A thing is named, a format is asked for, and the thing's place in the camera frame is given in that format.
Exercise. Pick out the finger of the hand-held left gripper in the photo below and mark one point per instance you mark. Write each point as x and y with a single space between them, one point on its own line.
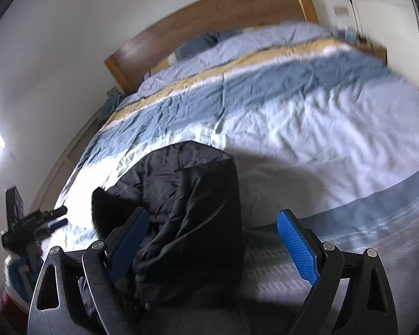
57 223
54 213

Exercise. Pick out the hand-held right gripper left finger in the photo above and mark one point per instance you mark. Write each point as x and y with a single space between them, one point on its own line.
125 246

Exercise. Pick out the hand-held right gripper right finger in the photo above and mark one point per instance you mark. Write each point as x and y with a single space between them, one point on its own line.
296 249

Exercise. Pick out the black puffer coat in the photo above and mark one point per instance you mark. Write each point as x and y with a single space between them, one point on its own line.
195 216

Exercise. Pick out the crumpled blue blanket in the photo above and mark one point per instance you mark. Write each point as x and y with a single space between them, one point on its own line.
110 108

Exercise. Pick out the bed with striped duvet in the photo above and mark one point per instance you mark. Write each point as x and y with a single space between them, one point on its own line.
300 111

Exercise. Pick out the striped pillow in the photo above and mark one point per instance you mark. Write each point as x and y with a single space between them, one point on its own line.
190 47

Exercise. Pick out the wooden nightstand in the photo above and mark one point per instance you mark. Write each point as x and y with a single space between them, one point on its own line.
373 50

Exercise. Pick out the wooden headboard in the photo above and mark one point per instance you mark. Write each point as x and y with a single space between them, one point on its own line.
213 10

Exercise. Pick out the white wardrobe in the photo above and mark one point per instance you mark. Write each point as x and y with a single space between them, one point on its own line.
380 7

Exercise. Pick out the beige wall switch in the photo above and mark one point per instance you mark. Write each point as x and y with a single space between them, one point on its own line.
341 10

